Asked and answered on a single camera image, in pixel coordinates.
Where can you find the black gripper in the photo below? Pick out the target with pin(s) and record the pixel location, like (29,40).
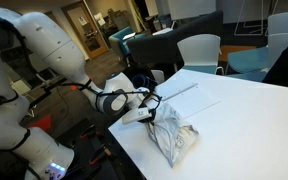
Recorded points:
(154,106)

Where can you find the dark grey sofa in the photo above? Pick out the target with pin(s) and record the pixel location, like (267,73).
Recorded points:
(184,30)

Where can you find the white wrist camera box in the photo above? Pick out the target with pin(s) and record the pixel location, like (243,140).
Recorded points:
(135,116)

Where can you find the black metal stand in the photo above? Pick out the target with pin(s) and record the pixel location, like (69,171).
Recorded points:
(50,87)

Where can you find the teal armchair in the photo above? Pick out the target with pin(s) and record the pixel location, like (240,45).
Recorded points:
(120,40)

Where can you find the white cloth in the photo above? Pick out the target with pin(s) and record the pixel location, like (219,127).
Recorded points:
(174,133)

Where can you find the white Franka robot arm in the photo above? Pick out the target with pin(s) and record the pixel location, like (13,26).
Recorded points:
(50,43)

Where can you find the white board panel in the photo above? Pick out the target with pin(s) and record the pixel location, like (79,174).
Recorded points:
(190,8)

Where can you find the wooden door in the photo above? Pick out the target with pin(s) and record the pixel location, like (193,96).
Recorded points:
(87,30)

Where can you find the white chair teal seat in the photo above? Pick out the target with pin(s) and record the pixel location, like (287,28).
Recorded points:
(247,76)
(250,58)
(200,50)
(158,76)

